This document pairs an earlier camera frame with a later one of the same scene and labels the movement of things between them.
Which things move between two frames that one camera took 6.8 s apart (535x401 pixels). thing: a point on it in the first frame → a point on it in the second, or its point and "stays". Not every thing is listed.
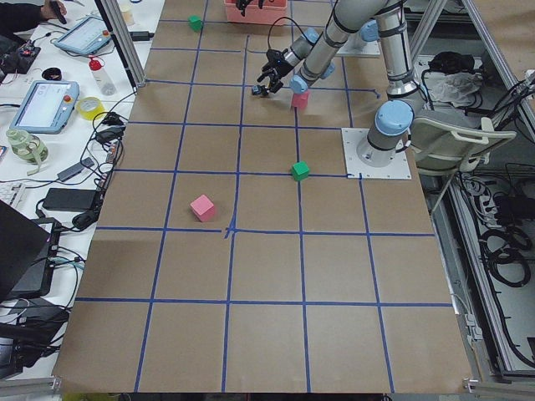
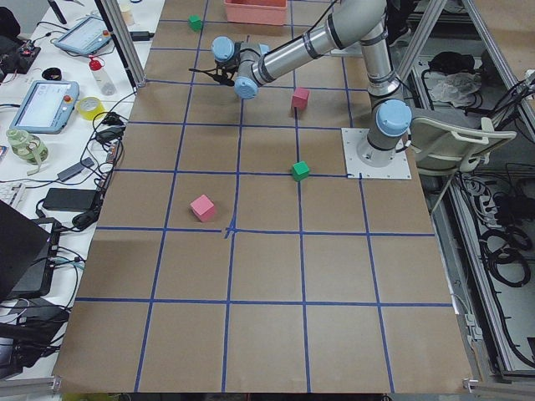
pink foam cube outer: [202, 208] stays
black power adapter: [58, 199] stays
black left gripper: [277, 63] → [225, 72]
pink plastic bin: [272, 12] stays
